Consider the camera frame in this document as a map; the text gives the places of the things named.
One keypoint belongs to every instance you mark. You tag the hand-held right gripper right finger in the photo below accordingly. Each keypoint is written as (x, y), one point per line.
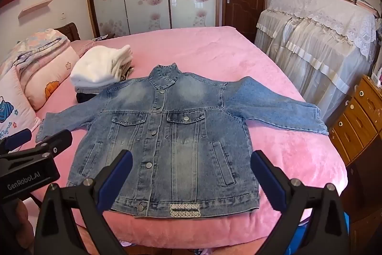
(268, 180)

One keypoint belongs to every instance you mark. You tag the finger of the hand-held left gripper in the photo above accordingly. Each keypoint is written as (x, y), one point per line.
(16, 138)
(56, 140)

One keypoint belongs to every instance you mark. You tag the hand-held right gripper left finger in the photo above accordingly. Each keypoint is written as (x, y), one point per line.
(117, 180)

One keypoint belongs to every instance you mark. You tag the blue denim jacket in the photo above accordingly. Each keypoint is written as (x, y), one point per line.
(179, 123)

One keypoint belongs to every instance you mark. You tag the person's left hand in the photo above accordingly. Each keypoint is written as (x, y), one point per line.
(15, 219)

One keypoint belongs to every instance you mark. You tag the pink bed blanket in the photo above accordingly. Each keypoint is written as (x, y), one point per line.
(283, 168)

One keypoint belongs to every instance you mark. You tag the pink cartoon pillow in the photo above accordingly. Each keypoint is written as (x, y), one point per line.
(12, 111)

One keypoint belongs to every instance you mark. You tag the dark folded garment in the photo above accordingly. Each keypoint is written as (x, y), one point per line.
(85, 97)

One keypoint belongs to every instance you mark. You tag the pink pillow with orange print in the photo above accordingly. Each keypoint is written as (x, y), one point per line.
(44, 63)

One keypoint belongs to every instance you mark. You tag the white folded sweater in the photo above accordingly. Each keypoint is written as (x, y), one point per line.
(95, 66)

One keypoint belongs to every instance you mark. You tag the wooden drawer cabinet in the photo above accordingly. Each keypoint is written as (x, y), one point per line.
(358, 120)

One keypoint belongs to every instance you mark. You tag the dark wooden headboard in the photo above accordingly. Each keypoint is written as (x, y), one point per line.
(70, 31)

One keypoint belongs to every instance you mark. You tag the pink wall shelf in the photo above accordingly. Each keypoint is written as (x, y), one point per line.
(35, 7)

